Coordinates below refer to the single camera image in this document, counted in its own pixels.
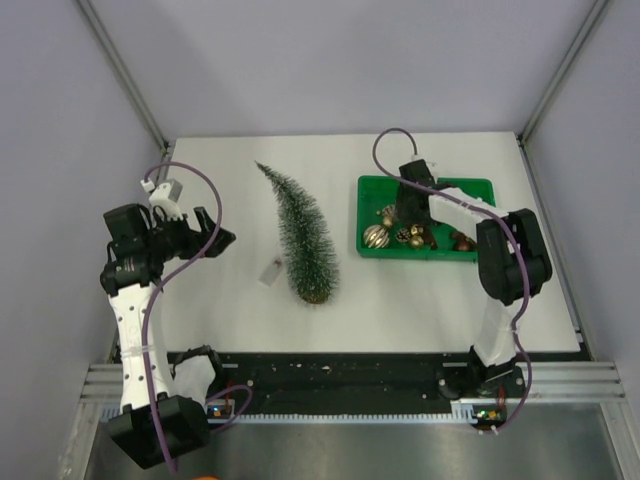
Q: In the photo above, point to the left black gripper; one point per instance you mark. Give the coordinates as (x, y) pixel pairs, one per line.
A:
(196, 241)

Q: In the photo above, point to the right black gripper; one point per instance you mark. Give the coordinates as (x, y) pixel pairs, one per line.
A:
(402, 212)

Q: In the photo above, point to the small green christmas tree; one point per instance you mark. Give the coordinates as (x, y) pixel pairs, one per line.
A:
(307, 249)

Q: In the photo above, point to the pine cone ornament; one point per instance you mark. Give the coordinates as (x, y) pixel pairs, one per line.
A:
(403, 235)

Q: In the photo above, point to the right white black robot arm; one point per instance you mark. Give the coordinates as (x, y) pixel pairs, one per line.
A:
(513, 265)

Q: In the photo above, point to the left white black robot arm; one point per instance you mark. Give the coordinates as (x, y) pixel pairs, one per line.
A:
(162, 408)

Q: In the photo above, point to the small gold bauble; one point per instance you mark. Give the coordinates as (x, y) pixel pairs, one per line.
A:
(416, 242)

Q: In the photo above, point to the green plastic tray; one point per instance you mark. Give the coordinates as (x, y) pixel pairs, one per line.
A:
(377, 192)

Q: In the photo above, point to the large silver gold bauble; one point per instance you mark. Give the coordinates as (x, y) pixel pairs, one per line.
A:
(376, 236)

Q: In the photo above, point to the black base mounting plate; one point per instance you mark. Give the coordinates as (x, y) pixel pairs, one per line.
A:
(359, 383)

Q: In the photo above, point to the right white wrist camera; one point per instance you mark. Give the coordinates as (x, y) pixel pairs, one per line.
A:
(432, 166)

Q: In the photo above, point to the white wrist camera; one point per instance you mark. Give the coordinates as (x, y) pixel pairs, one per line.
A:
(164, 198)
(432, 166)

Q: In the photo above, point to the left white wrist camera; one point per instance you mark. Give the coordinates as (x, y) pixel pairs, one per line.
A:
(164, 198)

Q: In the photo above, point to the grey slotted cable duct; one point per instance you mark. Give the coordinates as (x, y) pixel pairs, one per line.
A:
(460, 413)

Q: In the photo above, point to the left aluminium frame post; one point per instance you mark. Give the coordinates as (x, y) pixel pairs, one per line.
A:
(121, 72)

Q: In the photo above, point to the aluminium frame post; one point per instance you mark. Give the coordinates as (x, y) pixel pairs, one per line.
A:
(121, 72)
(589, 26)

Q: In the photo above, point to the right aluminium frame post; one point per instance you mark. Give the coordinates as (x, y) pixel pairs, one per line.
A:
(589, 26)

